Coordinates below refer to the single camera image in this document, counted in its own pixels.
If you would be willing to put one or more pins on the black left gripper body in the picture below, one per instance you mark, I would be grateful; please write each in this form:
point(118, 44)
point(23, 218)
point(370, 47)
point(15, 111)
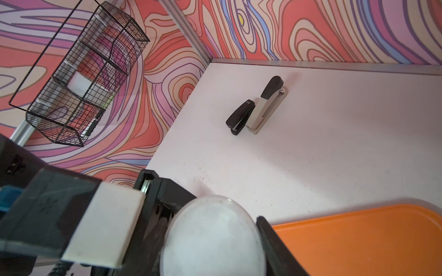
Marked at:
point(163, 197)

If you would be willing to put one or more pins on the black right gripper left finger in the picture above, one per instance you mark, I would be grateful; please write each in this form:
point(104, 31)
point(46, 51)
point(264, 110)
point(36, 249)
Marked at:
point(144, 252)

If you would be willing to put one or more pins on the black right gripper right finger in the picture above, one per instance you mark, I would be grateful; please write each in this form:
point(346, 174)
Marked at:
point(280, 261)

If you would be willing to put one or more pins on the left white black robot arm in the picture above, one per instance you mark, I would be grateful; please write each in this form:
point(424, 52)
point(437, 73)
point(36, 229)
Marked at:
point(18, 168)

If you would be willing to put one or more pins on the black marker in basket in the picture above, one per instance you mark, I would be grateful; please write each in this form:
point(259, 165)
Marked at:
point(89, 128)

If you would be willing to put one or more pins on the orange plastic tray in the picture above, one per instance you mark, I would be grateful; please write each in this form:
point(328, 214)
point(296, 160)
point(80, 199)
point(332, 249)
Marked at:
point(397, 240)

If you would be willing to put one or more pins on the white roll in basket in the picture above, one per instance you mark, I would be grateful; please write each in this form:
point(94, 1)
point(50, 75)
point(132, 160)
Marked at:
point(79, 84)

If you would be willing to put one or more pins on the beige stapler black top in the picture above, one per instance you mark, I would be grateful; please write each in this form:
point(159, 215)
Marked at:
point(272, 96)

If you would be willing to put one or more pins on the left black wire basket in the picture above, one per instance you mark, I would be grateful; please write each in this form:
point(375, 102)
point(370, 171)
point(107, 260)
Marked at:
point(74, 98)

